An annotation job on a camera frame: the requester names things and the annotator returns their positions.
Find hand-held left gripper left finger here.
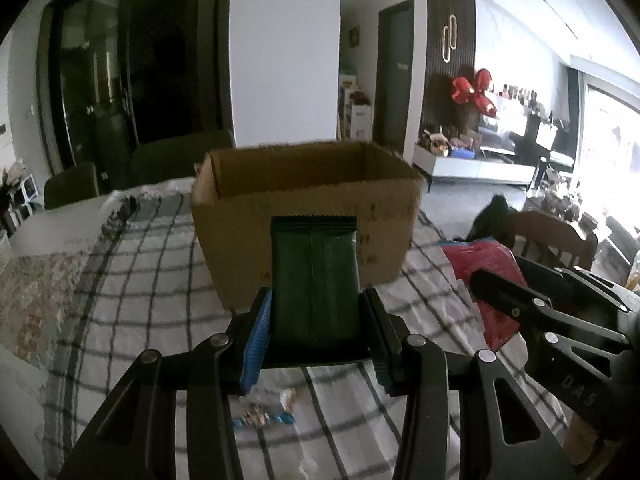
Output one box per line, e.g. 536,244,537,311
57,287,275,480

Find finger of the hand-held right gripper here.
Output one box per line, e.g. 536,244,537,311
514,255,640,312
470,267,632,413

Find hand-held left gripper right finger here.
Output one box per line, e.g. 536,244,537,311
359,287,571,480

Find red snack packet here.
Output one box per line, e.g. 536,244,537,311
442,241,526,352

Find green snack packet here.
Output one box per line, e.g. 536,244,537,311
270,215,361,351

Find brown cardboard box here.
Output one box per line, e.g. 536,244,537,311
191,141,426,311

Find brown wooden chair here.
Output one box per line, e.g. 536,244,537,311
505,210,598,273

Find dark jacket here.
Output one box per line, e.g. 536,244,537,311
467,195,516,248

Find blue-wrapped candies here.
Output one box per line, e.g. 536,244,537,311
232,407,296,431

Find grey plaid tablecloth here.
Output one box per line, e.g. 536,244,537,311
42,182,576,480

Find wide green upholstered chair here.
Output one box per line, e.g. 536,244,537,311
131,131,236,186

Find floral table runner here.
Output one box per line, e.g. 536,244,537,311
0,250,91,368

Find stack of hallway boxes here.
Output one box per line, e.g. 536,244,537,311
339,72,373,141

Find dark interior door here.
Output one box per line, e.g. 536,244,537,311
374,0,416,158

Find narrow green upholstered chair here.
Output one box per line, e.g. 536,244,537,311
44,162,100,209

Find stuffed toy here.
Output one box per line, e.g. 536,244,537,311
0,160,26,186

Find dark sliding glass door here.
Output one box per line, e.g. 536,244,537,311
40,0,233,196

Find dark slatted wall panel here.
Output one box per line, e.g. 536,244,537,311
419,0,476,146

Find gold loop wall ornament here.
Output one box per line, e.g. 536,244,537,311
441,14,458,63

